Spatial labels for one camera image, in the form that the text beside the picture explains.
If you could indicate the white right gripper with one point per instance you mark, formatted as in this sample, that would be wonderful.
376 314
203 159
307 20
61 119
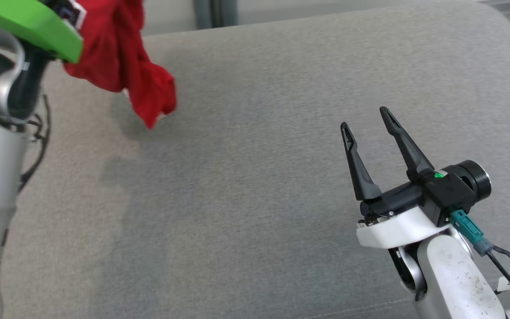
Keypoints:
396 228

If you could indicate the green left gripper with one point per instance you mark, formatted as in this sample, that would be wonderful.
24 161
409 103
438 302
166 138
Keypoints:
25 20

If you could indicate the red shirt with white sleeves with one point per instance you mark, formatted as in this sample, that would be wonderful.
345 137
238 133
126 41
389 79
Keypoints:
117 53

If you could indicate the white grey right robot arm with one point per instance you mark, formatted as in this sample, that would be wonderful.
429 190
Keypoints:
454 279

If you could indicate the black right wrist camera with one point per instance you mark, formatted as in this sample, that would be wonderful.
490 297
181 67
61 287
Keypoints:
454 190

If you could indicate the grey wall post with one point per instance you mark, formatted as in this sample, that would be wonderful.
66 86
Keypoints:
215 13

